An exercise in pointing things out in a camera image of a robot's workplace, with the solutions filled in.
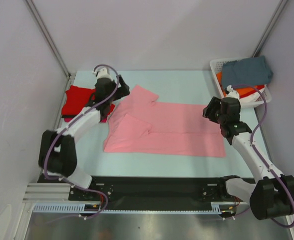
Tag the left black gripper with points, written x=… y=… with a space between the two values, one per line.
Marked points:
x=122 y=91

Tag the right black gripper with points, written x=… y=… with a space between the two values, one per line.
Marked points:
x=210 y=110

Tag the pink t shirt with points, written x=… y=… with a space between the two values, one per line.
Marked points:
x=142 y=124

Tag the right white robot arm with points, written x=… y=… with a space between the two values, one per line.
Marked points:
x=272 y=193

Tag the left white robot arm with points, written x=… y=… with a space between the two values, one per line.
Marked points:
x=58 y=147

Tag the white t shirt in basket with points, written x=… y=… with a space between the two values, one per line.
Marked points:
x=250 y=98

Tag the orange t shirt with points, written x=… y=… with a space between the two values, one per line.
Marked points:
x=219 y=77

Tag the folded red t shirt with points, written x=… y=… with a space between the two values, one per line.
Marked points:
x=76 y=99

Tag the red t shirt in basket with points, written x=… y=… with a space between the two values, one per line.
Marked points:
x=243 y=92

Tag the grey blue t shirt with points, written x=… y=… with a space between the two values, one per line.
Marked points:
x=248 y=71

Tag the folded magenta t shirt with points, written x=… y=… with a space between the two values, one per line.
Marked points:
x=68 y=119

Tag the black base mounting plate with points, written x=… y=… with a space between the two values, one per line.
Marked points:
x=162 y=203

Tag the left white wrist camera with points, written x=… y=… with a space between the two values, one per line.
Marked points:
x=102 y=73

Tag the right aluminium corner post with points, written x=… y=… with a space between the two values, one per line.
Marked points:
x=280 y=9

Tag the aluminium corner post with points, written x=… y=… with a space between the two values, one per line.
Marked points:
x=280 y=9
x=47 y=36

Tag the white slotted cable duct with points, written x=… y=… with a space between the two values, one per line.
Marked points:
x=92 y=208

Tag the left aluminium corner post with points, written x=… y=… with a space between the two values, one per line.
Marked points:
x=47 y=36

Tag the aluminium front frame rail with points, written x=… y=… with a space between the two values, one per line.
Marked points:
x=44 y=191

